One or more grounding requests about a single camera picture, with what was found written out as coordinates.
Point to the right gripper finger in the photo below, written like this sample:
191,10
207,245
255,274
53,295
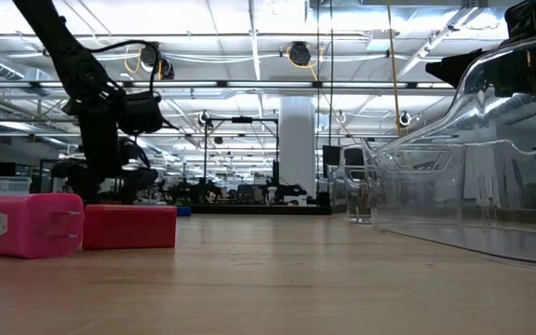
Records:
454,70

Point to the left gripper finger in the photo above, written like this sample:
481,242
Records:
103,191

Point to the red wall charger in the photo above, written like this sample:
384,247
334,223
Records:
128,228

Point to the pink wall charger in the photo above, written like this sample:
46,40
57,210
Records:
30,228

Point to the blue labelled memory card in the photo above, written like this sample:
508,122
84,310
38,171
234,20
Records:
183,211

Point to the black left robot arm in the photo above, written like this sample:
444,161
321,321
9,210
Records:
72,60

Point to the black neighbouring robot arm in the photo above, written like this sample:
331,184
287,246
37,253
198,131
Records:
291,191
198,191

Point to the small black hanging reel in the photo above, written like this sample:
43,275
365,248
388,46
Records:
203,118
404,118

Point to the translucent plastic storage box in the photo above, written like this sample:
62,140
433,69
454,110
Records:
9,186

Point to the clear plastic tray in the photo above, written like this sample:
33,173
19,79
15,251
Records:
352,195
435,209

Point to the white building column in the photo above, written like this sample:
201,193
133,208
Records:
298,149

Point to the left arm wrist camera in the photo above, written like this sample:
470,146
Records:
140,114

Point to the black neighbouring station frame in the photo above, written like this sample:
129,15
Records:
242,120

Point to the black aluminium table frame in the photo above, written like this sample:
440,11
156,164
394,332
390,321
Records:
249,210

